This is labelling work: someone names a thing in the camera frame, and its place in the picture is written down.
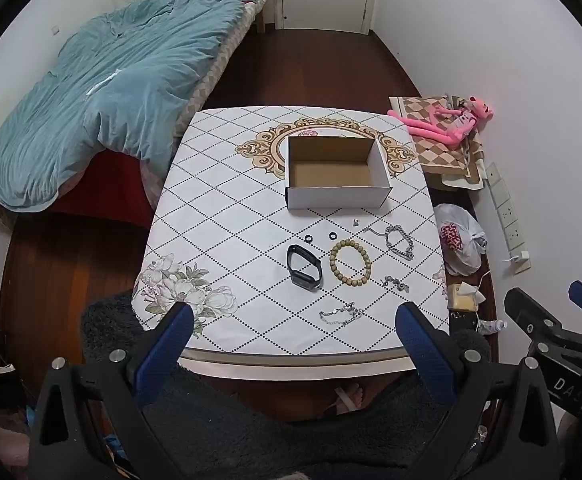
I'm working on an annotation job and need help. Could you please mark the small silver chain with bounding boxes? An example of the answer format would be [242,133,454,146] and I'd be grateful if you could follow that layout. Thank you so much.
[380,274,412,295]

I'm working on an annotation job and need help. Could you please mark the thin silver chain front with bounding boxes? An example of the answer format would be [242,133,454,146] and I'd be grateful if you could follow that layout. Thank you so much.
[318,301,365,328]

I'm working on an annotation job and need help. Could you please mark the wooden bead bracelet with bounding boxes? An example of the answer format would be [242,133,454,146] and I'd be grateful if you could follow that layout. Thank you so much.
[328,238,374,288]

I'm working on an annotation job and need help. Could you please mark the black fitness band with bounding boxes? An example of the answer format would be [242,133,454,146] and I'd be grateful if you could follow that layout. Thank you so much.
[285,244,323,290]

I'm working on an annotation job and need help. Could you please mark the white cardboard box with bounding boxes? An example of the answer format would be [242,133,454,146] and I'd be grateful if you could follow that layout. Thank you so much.
[285,136,392,210]

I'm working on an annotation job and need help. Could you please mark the yellow tissue box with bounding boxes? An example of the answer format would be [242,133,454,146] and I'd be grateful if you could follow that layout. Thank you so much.
[447,282,486,313]

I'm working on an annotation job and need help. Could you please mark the white power strip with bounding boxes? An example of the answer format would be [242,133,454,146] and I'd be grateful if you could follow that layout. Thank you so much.
[486,162,530,274]

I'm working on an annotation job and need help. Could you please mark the white plastic bag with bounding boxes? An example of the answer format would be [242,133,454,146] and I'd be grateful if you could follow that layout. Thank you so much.
[434,204,488,276]

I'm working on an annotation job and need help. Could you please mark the checkered brown cushion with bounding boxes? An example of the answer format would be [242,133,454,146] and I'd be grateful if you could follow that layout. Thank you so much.
[389,94,489,191]

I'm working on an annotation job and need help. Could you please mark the pink panther plush toy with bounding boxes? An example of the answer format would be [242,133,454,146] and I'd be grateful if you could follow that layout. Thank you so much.
[387,96,494,148]

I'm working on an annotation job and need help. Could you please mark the bed with checkered mattress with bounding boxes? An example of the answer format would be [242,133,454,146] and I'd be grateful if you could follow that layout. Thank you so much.
[0,0,266,226]

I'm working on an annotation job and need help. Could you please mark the teal duvet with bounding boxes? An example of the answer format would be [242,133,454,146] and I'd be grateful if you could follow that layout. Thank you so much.
[0,0,262,214]

